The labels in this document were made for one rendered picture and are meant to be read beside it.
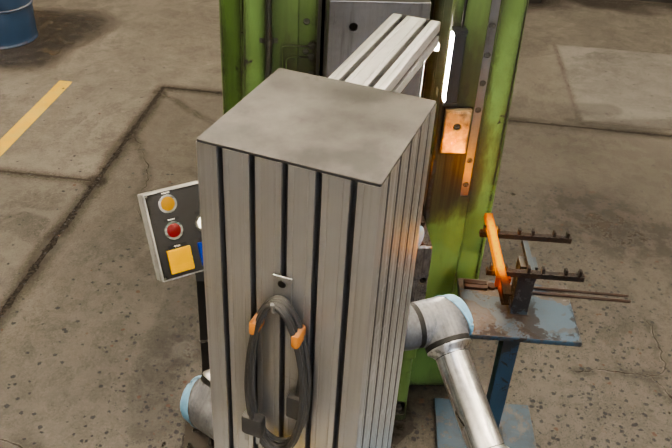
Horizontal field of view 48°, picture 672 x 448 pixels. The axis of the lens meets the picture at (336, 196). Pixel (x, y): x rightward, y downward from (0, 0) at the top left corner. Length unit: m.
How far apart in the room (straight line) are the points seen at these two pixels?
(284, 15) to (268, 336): 1.48
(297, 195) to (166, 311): 2.87
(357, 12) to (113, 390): 1.96
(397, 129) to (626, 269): 3.47
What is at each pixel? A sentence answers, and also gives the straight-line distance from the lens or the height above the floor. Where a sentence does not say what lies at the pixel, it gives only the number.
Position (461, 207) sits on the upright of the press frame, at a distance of 2.85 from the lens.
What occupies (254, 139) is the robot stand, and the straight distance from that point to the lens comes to 0.97.
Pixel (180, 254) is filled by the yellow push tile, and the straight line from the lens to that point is 2.43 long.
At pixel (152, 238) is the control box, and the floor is 1.08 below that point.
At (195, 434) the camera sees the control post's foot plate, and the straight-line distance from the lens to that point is 3.24.
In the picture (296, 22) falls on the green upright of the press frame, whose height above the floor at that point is 1.64.
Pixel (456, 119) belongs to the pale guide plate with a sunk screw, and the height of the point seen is 1.32.
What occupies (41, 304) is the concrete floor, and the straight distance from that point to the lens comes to 3.95.
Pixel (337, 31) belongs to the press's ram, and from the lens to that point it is 2.31.
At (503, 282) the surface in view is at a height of 1.00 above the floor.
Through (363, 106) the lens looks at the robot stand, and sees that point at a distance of 1.06.
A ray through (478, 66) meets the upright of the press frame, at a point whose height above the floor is 1.51.
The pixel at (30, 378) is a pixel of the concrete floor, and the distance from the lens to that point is 3.60.
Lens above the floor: 2.50
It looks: 33 degrees down
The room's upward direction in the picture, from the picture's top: 3 degrees clockwise
